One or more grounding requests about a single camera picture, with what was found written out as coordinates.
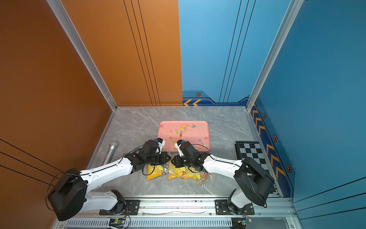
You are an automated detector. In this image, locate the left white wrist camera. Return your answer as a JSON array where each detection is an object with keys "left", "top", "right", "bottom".
[{"left": 155, "top": 138, "right": 165, "bottom": 154}]

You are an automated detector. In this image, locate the left green circuit board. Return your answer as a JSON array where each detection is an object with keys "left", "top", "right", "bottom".
[{"left": 108, "top": 218, "right": 126, "bottom": 229}]

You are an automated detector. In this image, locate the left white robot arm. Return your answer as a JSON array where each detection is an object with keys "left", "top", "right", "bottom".
[{"left": 47, "top": 138, "right": 171, "bottom": 221}]

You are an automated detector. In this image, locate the green circuit board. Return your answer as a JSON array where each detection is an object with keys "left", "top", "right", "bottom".
[
  {"left": 230, "top": 218, "right": 252, "bottom": 229},
  {"left": 108, "top": 218, "right": 126, "bottom": 229}
]

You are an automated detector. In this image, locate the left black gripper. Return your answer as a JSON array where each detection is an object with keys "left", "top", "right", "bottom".
[{"left": 146, "top": 151, "right": 173, "bottom": 166}]

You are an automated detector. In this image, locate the clear ziploc bag with candies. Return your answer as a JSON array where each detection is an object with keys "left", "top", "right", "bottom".
[{"left": 146, "top": 163, "right": 170, "bottom": 180}]

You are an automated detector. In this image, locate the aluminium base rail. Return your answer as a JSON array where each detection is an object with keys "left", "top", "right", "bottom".
[{"left": 53, "top": 195, "right": 302, "bottom": 229}]

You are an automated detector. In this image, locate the black white checkerboard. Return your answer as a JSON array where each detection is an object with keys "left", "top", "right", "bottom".
[{"left": 234, "top": 141, "right": 282, "bottom": 197}]

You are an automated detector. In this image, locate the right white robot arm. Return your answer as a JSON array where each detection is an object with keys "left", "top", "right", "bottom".
[{"left": 171, "top": 140, "right": 275, "bottom": 215}]

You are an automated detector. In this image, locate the right green circuit board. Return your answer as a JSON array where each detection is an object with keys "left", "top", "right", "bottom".
[{"left": 230, "top": 218, "right": 252, "bottom": 229}]

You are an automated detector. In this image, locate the silver microphone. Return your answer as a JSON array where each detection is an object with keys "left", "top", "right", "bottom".
[{"left": 102, "top": 141, "right": 118, "bottom": 166}]

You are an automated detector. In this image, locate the pink plastic tray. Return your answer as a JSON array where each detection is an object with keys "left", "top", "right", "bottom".
[{"left": 157, "top": 121, "right": 211, "bottom": 152}]

